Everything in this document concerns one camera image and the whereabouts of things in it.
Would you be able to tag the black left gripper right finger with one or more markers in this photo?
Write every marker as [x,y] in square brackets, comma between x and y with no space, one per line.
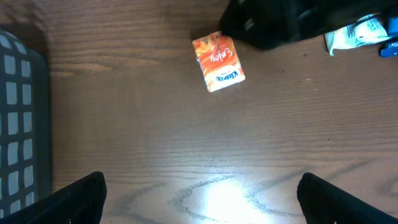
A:
[322,202]

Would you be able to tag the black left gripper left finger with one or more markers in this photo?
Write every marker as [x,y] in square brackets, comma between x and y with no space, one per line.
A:
[81,202]

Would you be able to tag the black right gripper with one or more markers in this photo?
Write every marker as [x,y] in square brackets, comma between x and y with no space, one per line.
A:
[267,24]

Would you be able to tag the orange small snack box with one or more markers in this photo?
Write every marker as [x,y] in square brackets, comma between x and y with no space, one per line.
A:
[218,60]

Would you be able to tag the mint green snack pack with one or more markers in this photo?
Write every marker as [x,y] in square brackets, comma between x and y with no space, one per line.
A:
[366,31]

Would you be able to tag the blue Oreo cookie pack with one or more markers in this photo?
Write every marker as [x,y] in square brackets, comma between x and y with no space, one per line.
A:
[390,46]

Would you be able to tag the grey plastic shopping basket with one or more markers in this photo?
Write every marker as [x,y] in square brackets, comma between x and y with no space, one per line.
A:
[25,126]

